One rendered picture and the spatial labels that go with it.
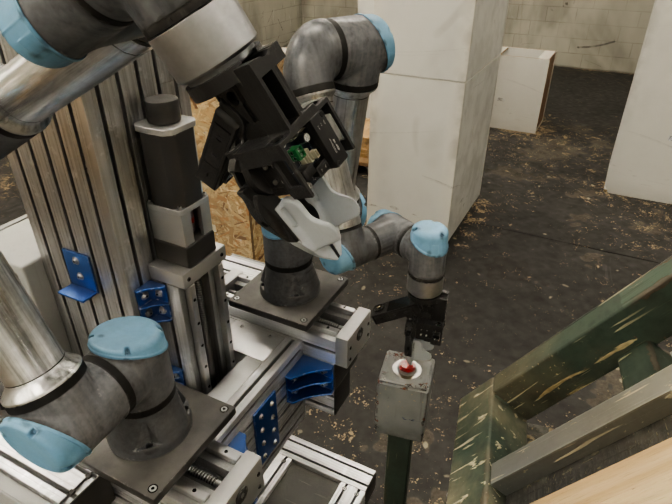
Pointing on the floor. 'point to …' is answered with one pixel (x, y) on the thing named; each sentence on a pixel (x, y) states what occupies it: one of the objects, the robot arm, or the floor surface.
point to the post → (397, 470)
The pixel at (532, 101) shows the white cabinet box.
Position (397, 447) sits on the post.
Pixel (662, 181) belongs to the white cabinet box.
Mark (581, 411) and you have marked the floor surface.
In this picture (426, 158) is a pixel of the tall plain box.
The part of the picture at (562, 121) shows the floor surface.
